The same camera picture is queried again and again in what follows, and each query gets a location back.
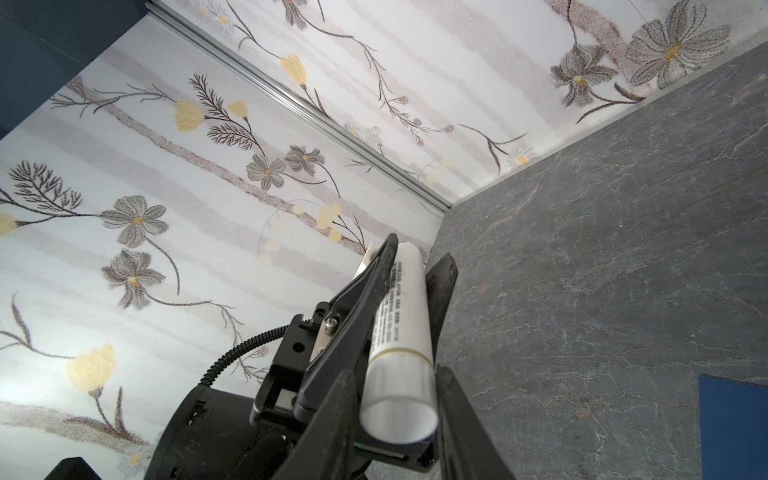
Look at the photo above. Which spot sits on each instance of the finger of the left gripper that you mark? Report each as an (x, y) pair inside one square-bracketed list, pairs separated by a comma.
[(440, 284)]

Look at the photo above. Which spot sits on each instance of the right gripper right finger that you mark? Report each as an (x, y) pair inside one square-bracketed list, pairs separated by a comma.
[(464, 447)]

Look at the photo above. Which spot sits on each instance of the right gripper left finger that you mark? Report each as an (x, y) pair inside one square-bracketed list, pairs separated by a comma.
[(325, 450)]

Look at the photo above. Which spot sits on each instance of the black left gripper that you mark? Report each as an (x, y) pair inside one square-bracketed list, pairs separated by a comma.
[(220, 435)]

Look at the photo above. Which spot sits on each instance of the white glue stick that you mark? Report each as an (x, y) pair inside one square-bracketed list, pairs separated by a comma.
[(399, 401)]

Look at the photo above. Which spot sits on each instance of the dark blue envelope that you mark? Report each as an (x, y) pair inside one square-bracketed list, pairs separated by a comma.
[(733, 422)]

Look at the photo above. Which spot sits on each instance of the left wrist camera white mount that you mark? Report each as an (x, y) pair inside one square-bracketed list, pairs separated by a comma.
[(368, 257)]

